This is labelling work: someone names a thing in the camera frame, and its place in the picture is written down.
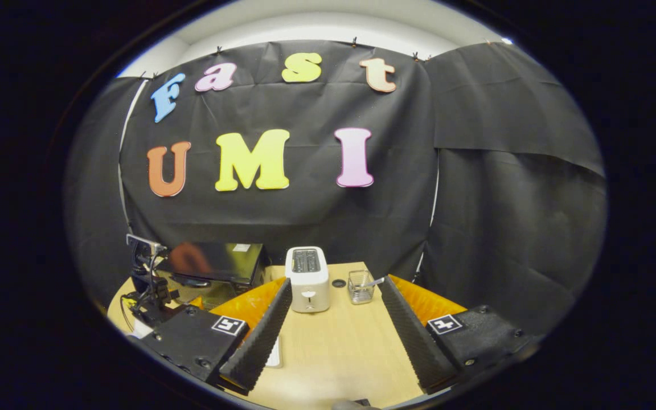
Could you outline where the black electric oven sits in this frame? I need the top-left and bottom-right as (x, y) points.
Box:
(154, 242), (267, 311)

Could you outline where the black backdrop cloth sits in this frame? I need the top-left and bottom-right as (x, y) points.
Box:
(65, 39), (609, 337)

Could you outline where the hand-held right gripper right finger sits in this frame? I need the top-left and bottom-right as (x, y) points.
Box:
(378, 275), (545, 395)

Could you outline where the clear glass holder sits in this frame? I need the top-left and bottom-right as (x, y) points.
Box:
(347, 270), (376, 306)

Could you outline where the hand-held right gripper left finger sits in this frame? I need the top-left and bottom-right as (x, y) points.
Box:
(137, 277), (293, 395)

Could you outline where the white toaster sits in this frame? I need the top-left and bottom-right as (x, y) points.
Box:
(285, 246), (332, 314)

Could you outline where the white food tray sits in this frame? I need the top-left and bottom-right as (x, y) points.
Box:
(265, 335), (282, 368)

